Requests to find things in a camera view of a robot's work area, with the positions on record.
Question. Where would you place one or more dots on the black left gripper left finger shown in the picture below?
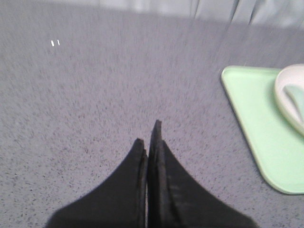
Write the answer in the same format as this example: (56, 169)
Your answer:
(119, 202)

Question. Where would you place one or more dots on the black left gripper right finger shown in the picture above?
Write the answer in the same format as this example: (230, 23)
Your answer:
(176, 200)

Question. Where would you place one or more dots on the cream round plate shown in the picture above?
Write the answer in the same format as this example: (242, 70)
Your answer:
(293, 74)

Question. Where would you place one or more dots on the green utensil on plate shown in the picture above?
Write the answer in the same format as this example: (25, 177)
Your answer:
(296, 94)

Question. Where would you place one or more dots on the light green plastic tray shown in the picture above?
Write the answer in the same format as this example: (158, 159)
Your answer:
(277, 147)

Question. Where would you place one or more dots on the white curtain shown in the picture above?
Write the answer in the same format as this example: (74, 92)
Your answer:
(273, 13)

